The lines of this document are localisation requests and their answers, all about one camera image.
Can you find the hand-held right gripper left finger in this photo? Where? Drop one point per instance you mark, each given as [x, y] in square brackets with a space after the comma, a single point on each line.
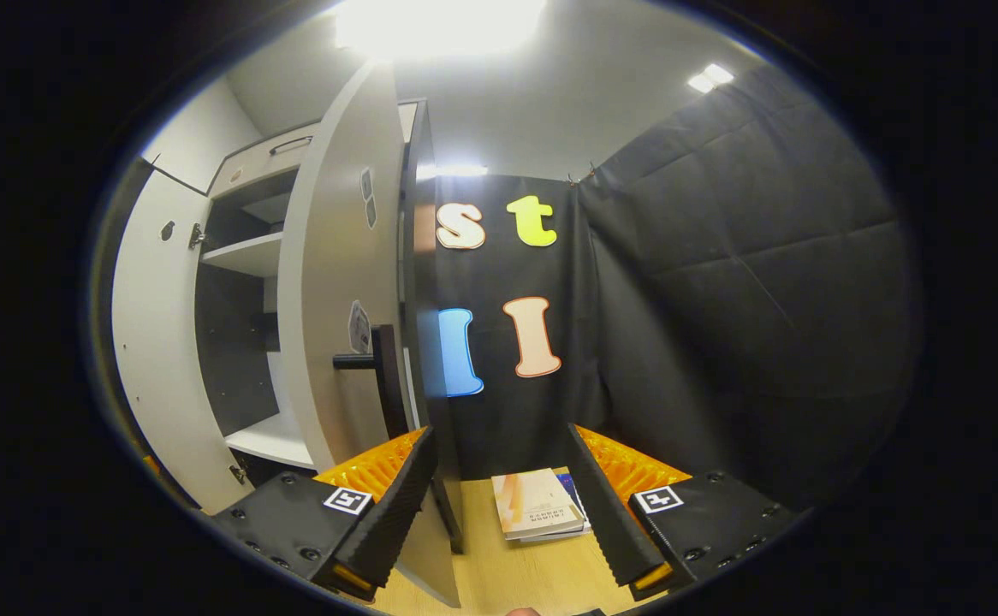
[396, 505]

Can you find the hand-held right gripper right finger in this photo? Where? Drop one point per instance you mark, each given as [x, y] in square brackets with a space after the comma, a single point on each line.
[606, 513]

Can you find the grey cabinet door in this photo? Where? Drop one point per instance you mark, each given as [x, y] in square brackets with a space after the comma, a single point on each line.
[157, 325]
[328, 257]

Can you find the grey cabinet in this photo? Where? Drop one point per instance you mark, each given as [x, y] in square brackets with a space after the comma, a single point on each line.
[242, 257]

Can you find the grey cabinet drawer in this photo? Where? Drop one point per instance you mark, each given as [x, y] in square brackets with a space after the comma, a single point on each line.
[251, 167]

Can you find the blue cover book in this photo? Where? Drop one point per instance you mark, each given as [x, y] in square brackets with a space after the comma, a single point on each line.
[574, 496]

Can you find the beige cover book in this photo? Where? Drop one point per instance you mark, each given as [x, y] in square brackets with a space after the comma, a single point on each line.
[533, 505]

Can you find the black backdrop cloth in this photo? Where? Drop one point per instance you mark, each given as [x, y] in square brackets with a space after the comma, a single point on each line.
[499, 428]

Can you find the dark quilted cloth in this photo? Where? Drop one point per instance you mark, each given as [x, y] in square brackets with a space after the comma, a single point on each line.
[747, 282]

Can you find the ceiling light strip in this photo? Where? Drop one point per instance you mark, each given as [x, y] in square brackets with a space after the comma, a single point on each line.
[456, 171]

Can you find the small ceiling light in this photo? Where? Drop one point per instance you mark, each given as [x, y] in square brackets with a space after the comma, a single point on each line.
[710, 78]

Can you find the large ceiling light panel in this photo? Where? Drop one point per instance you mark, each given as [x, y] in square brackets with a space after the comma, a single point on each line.
[439, 26]

